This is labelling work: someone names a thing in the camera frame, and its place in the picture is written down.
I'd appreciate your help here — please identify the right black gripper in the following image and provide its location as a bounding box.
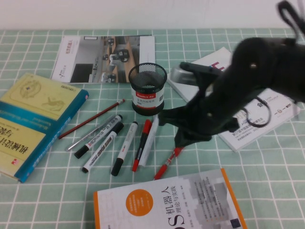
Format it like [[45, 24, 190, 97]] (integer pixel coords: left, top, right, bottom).
[[158, 71, 246, 148]]

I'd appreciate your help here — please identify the red gel pen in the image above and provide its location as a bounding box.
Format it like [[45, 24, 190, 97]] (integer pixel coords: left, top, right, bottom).
[[153, 146, 185, 181]]

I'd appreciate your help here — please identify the all white marker pen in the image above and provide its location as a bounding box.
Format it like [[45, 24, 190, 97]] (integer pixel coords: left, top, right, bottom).
[[138, 116, 160, 168]]

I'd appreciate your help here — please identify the red and black marker pen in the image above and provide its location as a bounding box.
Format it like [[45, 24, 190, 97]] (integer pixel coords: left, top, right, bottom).
[[132, 119, 153, 172]]

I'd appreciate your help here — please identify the black mesh pen holder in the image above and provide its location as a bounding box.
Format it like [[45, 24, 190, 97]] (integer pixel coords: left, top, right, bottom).
[[128, 62, 168, 117]]

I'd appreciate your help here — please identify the clear silver ballpoint pen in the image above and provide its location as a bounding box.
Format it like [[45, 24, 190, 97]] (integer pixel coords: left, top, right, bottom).
[[66, 115, 115, 152]]

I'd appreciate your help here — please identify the green checked tablecloth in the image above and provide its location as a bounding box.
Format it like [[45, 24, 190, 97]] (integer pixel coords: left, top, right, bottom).
[[0, 28, 305, 229]]

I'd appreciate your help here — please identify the white marker with black cap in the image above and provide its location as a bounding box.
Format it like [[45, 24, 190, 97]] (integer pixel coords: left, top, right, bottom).
[[111, 121, 139, 177]]

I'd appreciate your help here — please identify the white and orange robot book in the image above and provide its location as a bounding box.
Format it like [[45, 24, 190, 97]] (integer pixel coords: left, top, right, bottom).
[[92, 167, 248, 229]]

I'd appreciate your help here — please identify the white board printed marker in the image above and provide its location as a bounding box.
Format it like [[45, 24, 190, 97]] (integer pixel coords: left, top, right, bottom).
[[81, 122, 124, 174]]

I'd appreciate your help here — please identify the slim black-capped whiteboard marker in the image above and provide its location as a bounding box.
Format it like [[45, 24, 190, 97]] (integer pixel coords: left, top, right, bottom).
[[74, 114, 123, 159]]

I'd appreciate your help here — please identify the red pencil with eraser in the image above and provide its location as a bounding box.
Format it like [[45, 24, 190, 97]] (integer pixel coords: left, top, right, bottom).
[[58, 99, 126, 140]]

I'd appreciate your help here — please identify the white HEEC catalogue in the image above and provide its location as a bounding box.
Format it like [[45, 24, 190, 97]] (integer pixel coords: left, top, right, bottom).
[[166, 47, 301, 153]]

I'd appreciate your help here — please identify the brochure with robot photo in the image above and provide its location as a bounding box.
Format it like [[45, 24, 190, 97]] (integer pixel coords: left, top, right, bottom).
[[50, 35, 155, 84]]

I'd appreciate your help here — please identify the yellow and teal hardcover book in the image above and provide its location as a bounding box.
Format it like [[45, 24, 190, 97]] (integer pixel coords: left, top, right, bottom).
[[0, 73, 90, 184]]

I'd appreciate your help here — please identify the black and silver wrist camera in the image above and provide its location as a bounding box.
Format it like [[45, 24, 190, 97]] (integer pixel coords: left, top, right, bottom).
[[171, 61, 221, 84]]

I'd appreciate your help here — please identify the thin black looped cable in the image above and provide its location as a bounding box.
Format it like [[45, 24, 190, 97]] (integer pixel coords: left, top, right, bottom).
[[243, 95, 273, 130]]

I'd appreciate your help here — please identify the black camera cable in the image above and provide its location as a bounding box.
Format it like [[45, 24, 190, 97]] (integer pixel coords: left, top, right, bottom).
[[277, 0, 305, 40]]

